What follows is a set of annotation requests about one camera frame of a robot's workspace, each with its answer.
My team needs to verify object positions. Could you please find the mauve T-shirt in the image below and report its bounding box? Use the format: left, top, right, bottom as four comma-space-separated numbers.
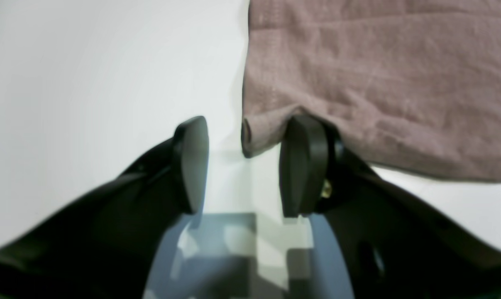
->
242, 0, 501, 182

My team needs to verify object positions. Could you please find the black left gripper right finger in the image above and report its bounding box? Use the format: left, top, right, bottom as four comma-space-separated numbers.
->
279, 115, 501, 299

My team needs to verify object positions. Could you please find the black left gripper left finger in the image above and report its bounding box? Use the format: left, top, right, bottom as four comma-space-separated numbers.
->
0, 116, 209, 299

